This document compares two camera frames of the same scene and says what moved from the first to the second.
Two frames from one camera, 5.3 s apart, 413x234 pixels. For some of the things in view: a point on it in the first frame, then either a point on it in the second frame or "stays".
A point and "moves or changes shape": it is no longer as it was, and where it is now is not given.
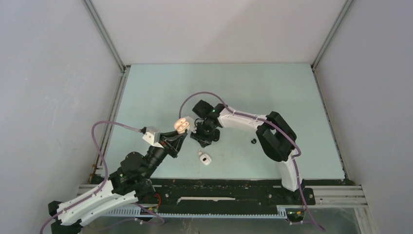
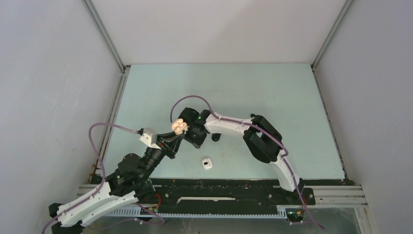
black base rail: x=231 y=195 stays
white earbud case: x=205 y=159 moves or changes shape
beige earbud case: x=181 y=125 stays
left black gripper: x=170 y=146 stays
